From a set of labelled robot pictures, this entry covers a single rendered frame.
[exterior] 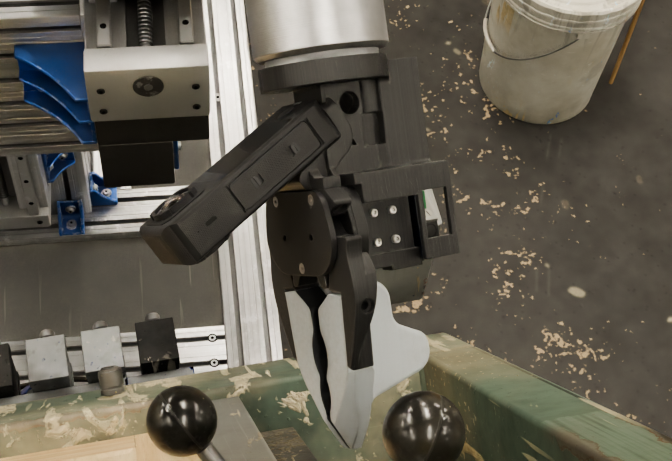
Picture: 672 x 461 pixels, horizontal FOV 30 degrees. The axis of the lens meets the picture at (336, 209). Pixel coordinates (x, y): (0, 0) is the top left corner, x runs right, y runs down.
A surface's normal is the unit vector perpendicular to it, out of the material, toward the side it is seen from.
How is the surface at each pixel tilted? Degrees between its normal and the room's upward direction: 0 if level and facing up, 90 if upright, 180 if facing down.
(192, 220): 39
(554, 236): 0
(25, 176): 90
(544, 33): 93
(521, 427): 90
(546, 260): 0
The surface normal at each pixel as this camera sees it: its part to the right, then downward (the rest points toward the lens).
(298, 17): -0.26, 0.08
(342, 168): 0.50, -0.02
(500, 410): -0.97, 0.14
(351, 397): -0.30, 0.49
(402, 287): 0.22, 0.82
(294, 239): -0.85, 0.15
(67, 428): 0.18, 0.03
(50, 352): 0.07, -0.55
